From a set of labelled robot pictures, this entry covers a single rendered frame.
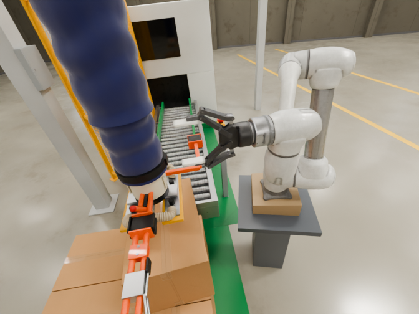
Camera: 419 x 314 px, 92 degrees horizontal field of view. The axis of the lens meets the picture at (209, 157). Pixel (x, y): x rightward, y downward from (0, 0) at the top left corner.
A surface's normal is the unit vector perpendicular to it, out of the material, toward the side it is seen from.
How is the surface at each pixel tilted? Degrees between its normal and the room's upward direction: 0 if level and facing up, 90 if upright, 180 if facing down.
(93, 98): 87
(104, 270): 0
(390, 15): 90
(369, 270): 0
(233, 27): 90
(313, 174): 76
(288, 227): 0
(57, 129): 90
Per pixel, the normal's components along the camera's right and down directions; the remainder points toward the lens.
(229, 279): -0.09, -0.80
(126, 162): -0.12, 0.37
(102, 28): 0.57, 0.20
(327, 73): -0.30, 0.52
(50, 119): 0.13, 0.58
